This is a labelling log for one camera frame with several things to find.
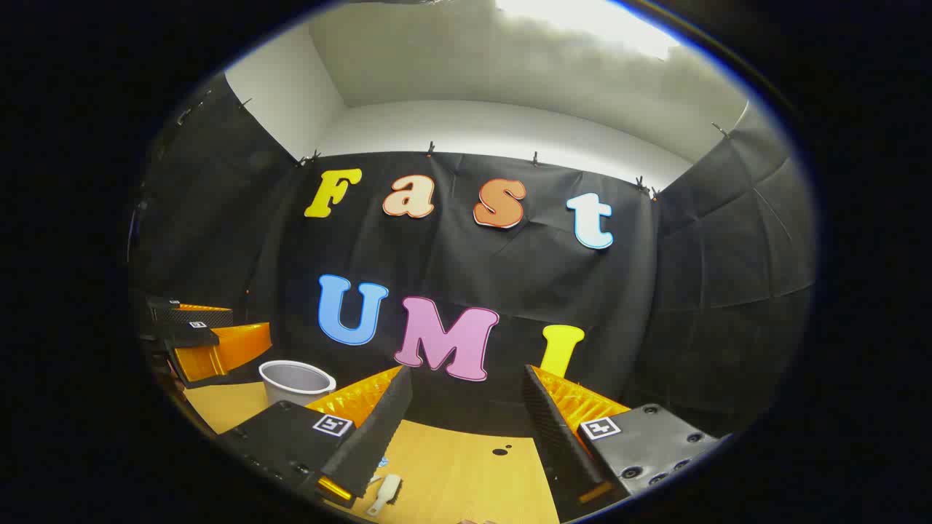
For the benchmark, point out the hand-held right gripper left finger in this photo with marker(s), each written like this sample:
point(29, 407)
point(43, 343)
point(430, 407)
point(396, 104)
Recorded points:
point(378, 429)

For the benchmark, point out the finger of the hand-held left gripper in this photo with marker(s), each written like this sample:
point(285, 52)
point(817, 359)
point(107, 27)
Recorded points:
point(193, 336)
point(189, 316)

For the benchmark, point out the black backdrop cloth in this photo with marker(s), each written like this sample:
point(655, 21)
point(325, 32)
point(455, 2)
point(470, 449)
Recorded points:
point(510, 269)

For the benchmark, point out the small white broom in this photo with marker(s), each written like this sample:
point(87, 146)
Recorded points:
point(386, 491)

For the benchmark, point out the grey plastic garbage bin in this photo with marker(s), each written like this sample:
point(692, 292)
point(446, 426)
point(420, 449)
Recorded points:
point(291, 386)

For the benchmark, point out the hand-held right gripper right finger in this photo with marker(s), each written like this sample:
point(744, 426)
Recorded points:
point(553, 444)

